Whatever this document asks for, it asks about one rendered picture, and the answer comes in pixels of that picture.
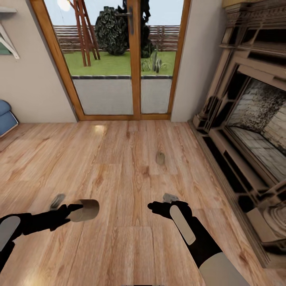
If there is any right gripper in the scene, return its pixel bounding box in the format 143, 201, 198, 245
147, 201, 168, 218

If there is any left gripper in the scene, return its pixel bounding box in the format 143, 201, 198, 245
41, 204, 83, 232

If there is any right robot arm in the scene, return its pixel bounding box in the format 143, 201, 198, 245
147, 193, 251, 286

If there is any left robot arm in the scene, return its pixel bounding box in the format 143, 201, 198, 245
0, 194, 83, 270

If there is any pillar candle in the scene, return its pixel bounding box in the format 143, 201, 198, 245
68, 199, 100, 222
156, 152, 165, 165

